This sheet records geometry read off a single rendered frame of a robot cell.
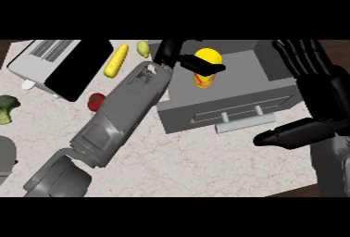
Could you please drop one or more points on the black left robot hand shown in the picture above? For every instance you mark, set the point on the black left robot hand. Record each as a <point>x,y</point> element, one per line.
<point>194,61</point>

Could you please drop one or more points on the grey drawer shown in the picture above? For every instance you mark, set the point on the grey drawer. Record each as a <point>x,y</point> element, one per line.
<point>228,89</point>

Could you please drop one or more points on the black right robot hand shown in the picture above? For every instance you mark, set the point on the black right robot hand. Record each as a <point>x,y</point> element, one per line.
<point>316,102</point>

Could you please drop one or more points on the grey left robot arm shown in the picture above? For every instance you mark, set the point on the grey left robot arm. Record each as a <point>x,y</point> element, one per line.
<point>121,114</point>

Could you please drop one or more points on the pale green vegetable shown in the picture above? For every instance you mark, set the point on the pale green vegetable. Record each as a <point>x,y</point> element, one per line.
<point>144,48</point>

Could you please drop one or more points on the grey rounded appliance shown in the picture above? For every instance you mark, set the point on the grey rounded appliance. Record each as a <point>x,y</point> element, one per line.
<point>7,157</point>

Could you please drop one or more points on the yellow corn cob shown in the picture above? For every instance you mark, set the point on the yellow corn cob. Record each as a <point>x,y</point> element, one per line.
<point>116,61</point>

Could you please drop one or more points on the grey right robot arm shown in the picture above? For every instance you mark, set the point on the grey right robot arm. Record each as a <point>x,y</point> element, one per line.
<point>333,166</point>

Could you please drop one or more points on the green broccoli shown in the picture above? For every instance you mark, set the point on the green broccoli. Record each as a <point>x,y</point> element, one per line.
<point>7,108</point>

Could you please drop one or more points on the white and black toaster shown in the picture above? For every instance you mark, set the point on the white and black toaster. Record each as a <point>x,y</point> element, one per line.
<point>61,68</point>

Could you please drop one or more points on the red tomato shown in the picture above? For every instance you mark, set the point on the red tomato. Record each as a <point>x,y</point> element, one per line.
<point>95,102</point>

